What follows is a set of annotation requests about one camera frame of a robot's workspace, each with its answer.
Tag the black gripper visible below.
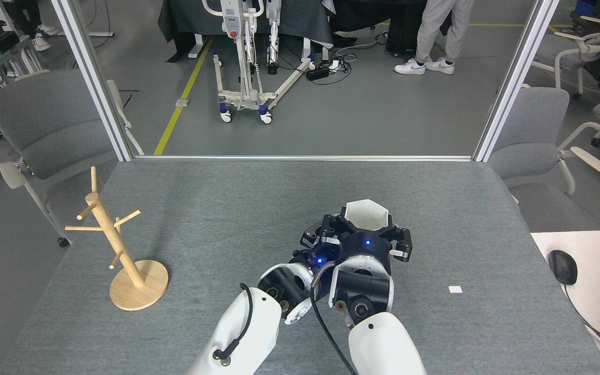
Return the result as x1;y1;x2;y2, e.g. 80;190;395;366
331;212;413;272
290;214;340;274

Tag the white hexagonal cup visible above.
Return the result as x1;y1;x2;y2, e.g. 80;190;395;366
343;200;389;233

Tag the wooden cup rack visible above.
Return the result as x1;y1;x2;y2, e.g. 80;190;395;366
65;167;169;311

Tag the white stand on wheels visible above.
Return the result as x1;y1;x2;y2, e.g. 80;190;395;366
201;0;315;124

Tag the grey upholstered chair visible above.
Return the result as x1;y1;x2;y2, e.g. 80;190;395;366
0;69;144;248
487;83;600;205

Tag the black computer mouse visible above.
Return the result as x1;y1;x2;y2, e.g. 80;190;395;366
548;250;578;286

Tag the person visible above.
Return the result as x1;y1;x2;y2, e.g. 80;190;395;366
6;0;59;52
394;0;475;76

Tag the table with dark cloth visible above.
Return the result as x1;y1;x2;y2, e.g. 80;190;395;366
158;0;333;63

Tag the white office chair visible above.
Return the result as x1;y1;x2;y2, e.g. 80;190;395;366
532;4;600;99

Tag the equipment cart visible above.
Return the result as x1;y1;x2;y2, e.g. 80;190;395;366
0;23;43;89

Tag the silver frame rail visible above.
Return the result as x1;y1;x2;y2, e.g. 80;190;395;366
134;155;475;162

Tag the silver frame post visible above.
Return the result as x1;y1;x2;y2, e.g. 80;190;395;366
473;0;561;162
51;0;135;162

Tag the black mouse cable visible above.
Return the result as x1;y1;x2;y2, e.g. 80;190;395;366
563;284;600;365

